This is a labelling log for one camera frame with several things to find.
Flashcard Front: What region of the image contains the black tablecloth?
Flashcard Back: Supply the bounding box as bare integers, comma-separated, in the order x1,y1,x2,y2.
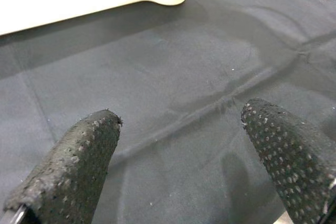
0,0,336,224

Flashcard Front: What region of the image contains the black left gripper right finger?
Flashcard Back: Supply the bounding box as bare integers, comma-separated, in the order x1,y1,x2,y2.
240,98,336,224

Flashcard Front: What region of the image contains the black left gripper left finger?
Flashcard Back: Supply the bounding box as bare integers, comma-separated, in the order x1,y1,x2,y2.
5,108,123,224

